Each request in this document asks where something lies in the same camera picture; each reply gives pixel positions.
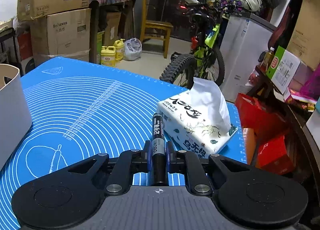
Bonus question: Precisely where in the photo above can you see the green black bicycle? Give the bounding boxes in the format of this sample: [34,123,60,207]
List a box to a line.
[159,0,251,89]

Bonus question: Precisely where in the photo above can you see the wooden chair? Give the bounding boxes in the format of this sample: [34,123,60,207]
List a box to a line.
[140,0,173,58]

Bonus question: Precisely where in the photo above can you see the blue silicone baking mat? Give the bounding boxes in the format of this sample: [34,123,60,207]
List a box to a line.
[1,57,237,229]

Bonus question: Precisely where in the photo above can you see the yellow detergent jug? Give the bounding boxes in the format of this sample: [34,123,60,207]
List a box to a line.
[100,46,116,67]
[114,39,125,62]

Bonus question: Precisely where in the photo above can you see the white tissue pack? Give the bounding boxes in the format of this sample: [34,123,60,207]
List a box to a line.
[157,77,238,158]

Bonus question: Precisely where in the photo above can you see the black marker pen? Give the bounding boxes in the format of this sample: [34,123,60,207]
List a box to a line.
[150,113,168,186]

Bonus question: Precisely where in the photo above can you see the clear plastic bag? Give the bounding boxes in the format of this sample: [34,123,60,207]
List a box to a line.
[123,38,142,61]

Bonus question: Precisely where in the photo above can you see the beige plastic storage bin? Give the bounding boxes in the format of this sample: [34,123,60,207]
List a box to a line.
[0,64,32,167]

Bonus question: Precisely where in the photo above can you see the red white appliance box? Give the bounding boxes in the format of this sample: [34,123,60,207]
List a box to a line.
[17,32,35,75]

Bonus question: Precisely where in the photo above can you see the red gift bag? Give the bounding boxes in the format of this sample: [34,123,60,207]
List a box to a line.
[235,93,295,175]

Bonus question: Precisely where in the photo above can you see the green white product box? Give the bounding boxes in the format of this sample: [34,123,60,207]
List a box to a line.
[266,46,301,94]

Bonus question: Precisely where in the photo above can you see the white appliance cabinet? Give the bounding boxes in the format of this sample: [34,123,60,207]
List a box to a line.
[220,14,276,102]

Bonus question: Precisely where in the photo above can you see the large stacked cardboard box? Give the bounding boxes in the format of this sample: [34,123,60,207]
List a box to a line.
[30,8,91,66]

